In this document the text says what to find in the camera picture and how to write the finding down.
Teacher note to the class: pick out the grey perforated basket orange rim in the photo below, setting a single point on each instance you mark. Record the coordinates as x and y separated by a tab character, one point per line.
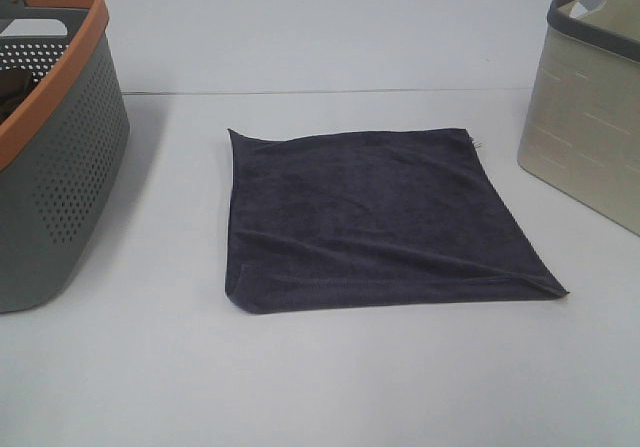
61	149

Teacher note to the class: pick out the beige bin grey rim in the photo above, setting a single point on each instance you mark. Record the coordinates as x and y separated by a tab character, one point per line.
581	133

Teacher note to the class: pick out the brown towel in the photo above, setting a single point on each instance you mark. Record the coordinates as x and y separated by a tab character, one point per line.
15	86

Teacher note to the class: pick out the dark grey towel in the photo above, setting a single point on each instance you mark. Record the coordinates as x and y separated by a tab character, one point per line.
372	218

